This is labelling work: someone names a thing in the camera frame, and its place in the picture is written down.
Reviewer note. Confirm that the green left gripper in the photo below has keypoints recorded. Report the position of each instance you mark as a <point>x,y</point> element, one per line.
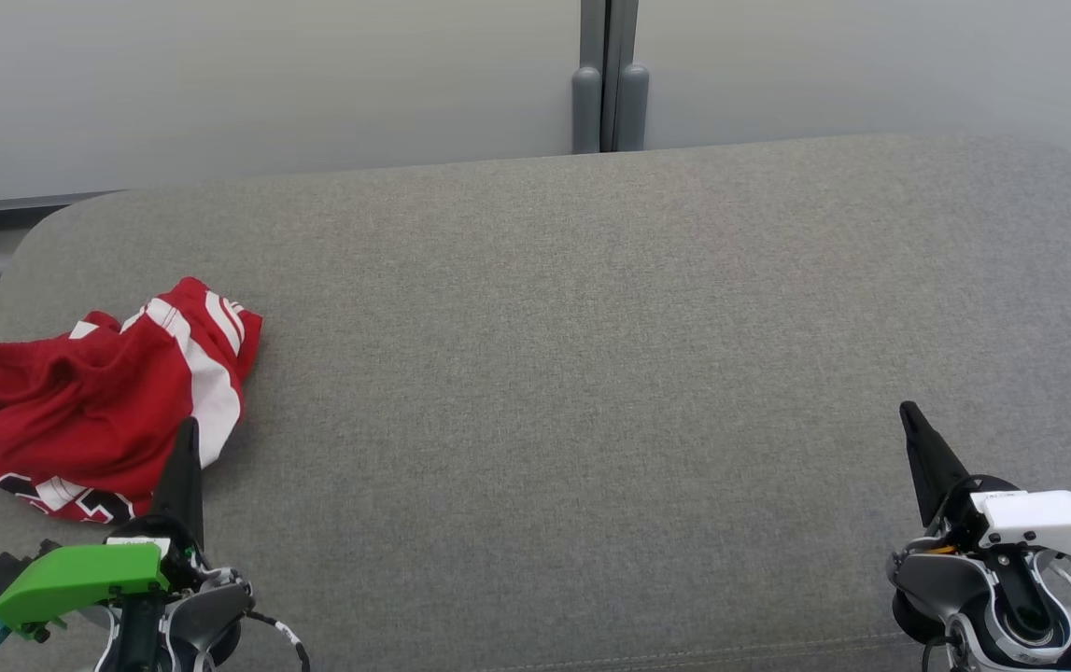
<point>77,574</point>

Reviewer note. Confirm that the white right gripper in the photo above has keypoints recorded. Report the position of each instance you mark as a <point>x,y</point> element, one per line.
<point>1049,523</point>

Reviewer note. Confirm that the red jersey black lettering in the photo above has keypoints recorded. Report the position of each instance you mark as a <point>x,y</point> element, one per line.
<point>213,373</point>

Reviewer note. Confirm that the grey fabric sofa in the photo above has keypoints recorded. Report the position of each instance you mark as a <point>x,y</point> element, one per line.
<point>591,373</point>

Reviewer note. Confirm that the grey partition base rail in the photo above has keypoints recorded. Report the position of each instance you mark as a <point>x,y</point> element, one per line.
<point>31,200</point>

